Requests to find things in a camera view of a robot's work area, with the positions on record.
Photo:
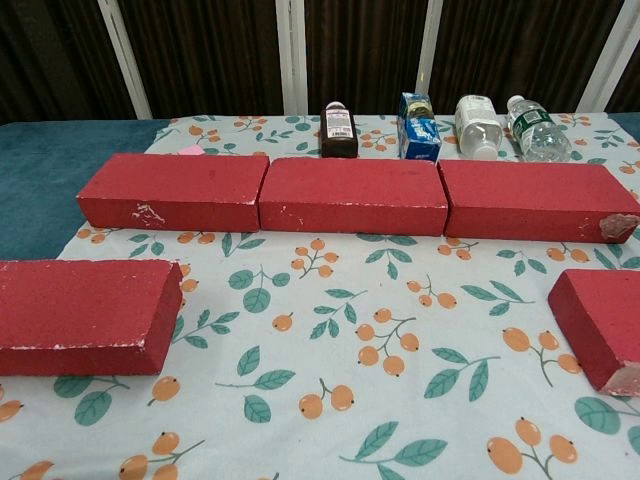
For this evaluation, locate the red brick with white-chipped edges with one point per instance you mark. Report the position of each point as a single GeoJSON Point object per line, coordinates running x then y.
{"type": "Point", "coordinates": [85, 310]}

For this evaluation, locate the red brick with worn patch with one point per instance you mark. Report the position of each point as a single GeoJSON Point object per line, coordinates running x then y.
{"type": "Point", "coordinates": [600, 320]}

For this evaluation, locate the plain red brick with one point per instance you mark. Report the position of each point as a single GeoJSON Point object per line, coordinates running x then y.
{"type": "Point", "coordinates": [350, 190]}

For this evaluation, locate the floral tablecloth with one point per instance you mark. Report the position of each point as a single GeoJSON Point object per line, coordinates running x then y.
{"type": "Point", "coordinates": [320, 350]}

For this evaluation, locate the brown medicine bottle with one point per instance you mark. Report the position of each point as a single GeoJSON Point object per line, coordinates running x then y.
{"type": "Point", "coordinates": [339, 130]}

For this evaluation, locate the blue cookie box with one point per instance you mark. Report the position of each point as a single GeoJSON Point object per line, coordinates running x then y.
{"type": "Point", "coordinates": [417, 135]}

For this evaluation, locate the red brick with white scratches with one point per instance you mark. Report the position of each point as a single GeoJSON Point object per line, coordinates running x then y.
{"type": "Point", "coordinates": [175, 185]}

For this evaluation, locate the small pink cube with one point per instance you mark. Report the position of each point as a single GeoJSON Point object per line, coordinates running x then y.
{"type": "Point", "coordinates": [192, 150]}

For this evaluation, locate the clear bottle with white label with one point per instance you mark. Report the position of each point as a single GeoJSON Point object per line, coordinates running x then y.
{"type": "Point", "coordinates": [477, 125]}

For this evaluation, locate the red brick with broken corner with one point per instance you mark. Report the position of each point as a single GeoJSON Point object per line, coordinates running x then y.
{"type": "Point", "coordinates": [525, 195]}

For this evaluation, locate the dark slatted white-framed partition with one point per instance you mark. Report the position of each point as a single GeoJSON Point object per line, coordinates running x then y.
{"type": "Point", "coordinates": [210, 50]}

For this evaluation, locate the water bottle with green label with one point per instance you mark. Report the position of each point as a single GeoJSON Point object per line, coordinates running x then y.
{"type": "Point", "coordinates": [535, 130]}

